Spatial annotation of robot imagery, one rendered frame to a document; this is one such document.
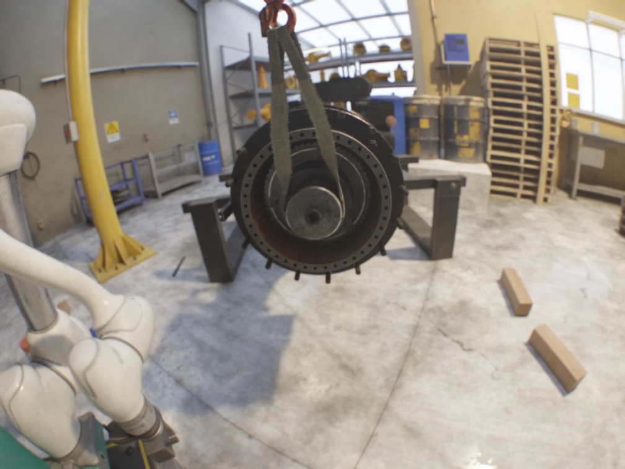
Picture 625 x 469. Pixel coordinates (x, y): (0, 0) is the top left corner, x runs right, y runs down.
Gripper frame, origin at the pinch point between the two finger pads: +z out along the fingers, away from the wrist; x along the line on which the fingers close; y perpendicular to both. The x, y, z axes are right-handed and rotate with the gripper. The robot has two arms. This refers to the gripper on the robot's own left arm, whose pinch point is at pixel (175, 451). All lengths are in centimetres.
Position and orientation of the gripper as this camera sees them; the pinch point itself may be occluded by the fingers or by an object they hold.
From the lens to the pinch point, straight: 78.1
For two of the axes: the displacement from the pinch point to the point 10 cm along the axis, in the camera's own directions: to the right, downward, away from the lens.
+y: 8.0, -3.2, 5.1
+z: 1.0, 9.0, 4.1
